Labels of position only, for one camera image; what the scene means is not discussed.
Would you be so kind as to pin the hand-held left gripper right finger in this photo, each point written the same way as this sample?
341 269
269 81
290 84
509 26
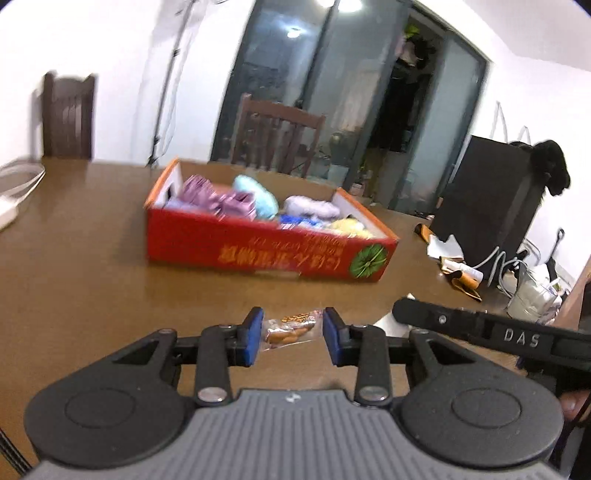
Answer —
330 336

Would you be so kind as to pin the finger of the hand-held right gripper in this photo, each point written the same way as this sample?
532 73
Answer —
438 318

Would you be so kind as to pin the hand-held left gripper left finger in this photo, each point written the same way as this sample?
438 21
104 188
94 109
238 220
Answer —
252 337

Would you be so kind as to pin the clear snack packet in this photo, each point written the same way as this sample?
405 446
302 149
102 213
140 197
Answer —
291 330

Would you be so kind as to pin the red cardboard box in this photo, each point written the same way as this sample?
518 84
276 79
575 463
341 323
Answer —
258 249

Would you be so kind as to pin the white and yellow plush toy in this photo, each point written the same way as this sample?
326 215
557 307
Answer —
351 227

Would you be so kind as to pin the blue plastic packet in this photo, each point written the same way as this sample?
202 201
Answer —
298 221

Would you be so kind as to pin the lavender fluffy plush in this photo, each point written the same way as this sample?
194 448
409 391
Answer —
309 206

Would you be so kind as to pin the blue fluffy ball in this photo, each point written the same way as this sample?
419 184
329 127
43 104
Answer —
258 196

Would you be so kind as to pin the purple satin scrunchie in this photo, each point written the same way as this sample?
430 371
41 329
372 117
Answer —
207 198

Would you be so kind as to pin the person's right hand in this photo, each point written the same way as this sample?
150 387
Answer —
575 405

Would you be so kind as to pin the white plastic packet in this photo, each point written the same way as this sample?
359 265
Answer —
533 295

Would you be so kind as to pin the black paper bag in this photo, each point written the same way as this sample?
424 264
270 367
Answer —
489 203

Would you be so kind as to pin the black fuzzy item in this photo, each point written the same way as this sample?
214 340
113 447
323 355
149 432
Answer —
551 164

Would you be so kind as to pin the dark wooden chair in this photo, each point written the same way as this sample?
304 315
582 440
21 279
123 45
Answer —
272 138
69 117

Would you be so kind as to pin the hanging clothes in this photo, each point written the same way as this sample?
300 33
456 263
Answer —
406 92

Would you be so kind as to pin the dark sliding glass door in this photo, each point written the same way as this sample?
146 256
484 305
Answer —
351 92

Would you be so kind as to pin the studio light on stand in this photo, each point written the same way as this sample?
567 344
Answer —
168 83

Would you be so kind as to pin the white charger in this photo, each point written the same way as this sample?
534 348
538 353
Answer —
7 214

